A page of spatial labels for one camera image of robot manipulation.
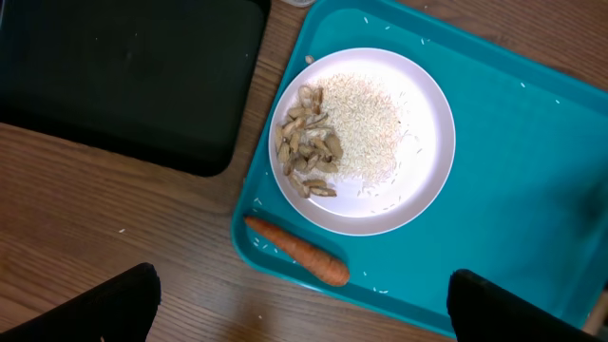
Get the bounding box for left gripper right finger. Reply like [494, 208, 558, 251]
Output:
[446, 269, 599, 342]

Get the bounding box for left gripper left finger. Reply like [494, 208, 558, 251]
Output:
[1, 262, 162, 342]

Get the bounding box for white round plate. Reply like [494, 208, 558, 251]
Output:
[268, 47, 456, 237]

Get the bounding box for teal serving tray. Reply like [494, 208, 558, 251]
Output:
[231, 1, 607, 335]

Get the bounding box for orange carrot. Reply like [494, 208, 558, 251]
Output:
[244, 216, 351, 287]

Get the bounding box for rice pile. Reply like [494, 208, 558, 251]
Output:
[313, 73, 402, 184]

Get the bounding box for black plastic tray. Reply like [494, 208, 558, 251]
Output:
[1, 0, 271, 177]

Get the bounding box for peanut shells pile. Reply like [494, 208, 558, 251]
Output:
[274, 85, 344, 199]

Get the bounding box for clear plastic bin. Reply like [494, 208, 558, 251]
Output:
[281, 0, 316, 8]

